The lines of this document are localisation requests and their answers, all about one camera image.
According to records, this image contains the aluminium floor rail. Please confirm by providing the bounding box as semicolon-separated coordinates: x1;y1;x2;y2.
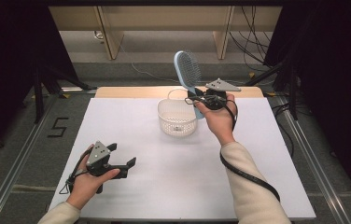
0;92;60;224
275;96;351;224

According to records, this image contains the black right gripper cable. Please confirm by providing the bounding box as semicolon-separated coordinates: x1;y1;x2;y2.
219;92;281;203

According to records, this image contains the bundle of black cables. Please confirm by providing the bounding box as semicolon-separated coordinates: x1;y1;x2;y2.
229;6;274;73

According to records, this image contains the light blue hairbrush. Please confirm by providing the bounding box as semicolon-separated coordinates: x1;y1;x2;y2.
173;50;206;120

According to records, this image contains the wooden table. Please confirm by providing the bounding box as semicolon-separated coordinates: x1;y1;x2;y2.
94;86;265;99

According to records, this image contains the person's left hand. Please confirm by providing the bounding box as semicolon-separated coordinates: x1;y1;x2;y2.
65;144;121;210

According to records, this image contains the white perforated plastic basket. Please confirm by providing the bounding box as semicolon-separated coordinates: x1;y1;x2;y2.
157;88;199;138

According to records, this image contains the person's right hand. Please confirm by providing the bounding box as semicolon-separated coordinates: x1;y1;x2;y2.
194;92;239;147

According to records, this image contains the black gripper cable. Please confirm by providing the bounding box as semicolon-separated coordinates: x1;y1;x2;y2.
59;147;94;196
219;92;281;203

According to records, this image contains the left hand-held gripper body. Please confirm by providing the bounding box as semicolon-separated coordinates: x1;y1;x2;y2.
85;140;130;194

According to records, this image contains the beige wooden desk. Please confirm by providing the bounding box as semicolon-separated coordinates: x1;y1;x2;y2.
48;6;283;61

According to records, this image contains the black metal stand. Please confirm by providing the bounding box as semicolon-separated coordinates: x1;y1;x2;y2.
245;59;299;121
33;66;97;125

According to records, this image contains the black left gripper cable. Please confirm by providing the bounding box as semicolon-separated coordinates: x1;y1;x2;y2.
59;147;94;196

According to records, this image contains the black floor cable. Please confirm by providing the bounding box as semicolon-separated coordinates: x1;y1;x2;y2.
271;102;295;158

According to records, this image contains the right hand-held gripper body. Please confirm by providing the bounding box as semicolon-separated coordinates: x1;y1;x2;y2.
204;77;242;112

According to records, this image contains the white table board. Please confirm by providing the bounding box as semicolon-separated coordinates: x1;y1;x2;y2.
48;97;316;220

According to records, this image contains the dark curtain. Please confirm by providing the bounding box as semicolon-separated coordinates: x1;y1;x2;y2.
0;0;78;162
263;0;351;213

